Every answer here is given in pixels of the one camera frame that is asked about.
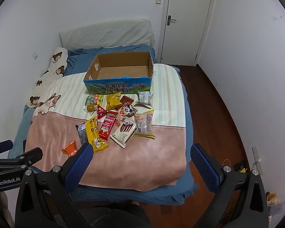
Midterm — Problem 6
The striped pink blanket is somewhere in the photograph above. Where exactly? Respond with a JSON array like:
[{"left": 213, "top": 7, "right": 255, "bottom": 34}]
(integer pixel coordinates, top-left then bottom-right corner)
[{"left": 25, "top": 64, "right": 187, "bottom": 192}]

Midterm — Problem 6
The brown square snack packet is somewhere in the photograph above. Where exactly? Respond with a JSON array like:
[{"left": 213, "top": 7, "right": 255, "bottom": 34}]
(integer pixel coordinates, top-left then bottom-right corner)
[{"left": 120, "top": 95, "right": 134, "bottom": 105}]

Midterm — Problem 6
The red rectangular snack pack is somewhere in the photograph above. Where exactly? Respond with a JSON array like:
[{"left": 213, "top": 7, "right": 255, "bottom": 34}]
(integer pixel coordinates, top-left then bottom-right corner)
[{"left": 99, "top": 111, "right": 118, "bottom": 141}]

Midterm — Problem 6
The orange jelly cup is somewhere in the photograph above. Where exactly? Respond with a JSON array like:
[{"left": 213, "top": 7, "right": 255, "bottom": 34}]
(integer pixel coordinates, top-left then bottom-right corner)
[{"left": 84, "top": 104, "right": 95, "bottom": 114}]

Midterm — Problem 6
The white power strip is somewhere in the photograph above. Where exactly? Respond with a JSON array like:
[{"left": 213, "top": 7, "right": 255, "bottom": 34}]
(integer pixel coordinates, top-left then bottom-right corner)
[{"left": 252, "top": 146, "right": 261, "bottom": 171}]

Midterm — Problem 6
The yellow foil snack bag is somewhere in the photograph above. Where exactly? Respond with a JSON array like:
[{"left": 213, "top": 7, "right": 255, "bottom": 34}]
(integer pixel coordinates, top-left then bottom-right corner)
[{"left": 106, "top": 92, "right": 122, "bottom": 111}]

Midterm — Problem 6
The red triangular snack packet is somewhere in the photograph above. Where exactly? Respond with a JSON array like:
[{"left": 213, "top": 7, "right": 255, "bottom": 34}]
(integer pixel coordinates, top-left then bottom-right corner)
[{"left": 97, "top": 105, "right": 107, "bottom": 120}]

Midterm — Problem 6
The silver white snack bag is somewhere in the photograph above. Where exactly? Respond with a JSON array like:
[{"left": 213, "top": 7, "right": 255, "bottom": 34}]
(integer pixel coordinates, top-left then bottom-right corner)
[{"left": 134, "top": 91, "right": 153, "bottom": 109}]

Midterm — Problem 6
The colourful candy balls bag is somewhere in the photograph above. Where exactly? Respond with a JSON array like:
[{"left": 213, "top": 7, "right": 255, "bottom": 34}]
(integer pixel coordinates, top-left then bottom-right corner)
[{"left": 85, "top": 94, "right": 104, "bottom": 106}]

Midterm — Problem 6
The dark door handle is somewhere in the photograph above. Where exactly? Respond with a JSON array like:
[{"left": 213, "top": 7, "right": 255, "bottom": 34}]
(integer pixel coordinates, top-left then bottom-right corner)
[{"left": 167, "top": 15, "right": 176, "bottom": 26}]

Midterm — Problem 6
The white wall socket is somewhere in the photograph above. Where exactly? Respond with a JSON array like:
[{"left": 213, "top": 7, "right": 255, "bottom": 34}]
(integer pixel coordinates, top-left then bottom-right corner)
[{"left": 33, "top": 52, "right": 38, "bottom": 60}]

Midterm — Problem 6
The white door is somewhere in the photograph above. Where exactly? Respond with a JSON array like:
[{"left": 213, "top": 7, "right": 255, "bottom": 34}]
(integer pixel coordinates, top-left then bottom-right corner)
[{"left": 157, "top": 0, "right": 214, "bottom": 66}]

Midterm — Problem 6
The grey padded headboard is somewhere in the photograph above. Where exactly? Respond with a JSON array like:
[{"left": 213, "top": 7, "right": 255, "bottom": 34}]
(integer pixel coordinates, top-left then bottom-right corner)
[{"left": 59, "top": 19, "right": 155, "bottom": 50}]

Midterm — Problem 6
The orange panda snack bag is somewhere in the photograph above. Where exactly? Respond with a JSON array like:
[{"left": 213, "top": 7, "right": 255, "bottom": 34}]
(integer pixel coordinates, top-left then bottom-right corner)
[{"left": 115, "top": 102, "right": 138, "bottom": 127}]

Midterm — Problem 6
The cardboard milk box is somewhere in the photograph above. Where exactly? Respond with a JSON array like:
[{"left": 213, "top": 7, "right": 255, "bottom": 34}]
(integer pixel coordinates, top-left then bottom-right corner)
[{"left": 83, "top": 51, "right": 153, "bottom": 95}]

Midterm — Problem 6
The white Franzzi cookie pack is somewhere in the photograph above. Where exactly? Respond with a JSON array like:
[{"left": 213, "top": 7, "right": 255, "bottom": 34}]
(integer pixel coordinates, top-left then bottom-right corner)
[{"left": 110, "top": 118, "right": 137, "bottom": 148}]

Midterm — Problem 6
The bear print pillow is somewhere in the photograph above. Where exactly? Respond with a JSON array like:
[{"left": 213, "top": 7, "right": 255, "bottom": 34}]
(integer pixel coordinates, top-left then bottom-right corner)
[{"left": 27, "top": 47, "right": 68, "bottom": 108}]

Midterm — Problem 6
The black striped snack bar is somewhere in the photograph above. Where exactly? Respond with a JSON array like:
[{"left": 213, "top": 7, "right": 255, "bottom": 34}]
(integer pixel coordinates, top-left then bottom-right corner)
[{"left": 75, "top": 123, "right": 88, "bottom": 145}]

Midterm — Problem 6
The pale yellow egg cake bag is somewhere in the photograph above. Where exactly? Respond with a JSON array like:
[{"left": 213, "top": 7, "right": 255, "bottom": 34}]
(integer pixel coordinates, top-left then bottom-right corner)
[{"left": 133, "top": 109, "right": 155, "bottom": 139}]

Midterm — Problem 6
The yellow wafer bar pack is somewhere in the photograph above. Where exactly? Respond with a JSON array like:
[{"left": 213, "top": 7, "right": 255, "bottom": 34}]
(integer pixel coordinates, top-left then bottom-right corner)
[{"left": 85, "top": 116, "right": 108, "bottom": 153}]

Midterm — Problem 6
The small orange snack packet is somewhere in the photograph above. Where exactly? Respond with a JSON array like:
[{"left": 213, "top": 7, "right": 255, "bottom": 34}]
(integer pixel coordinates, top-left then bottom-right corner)
[{"left": 61, "top": 141, "right": 78, "bottom": 157}]

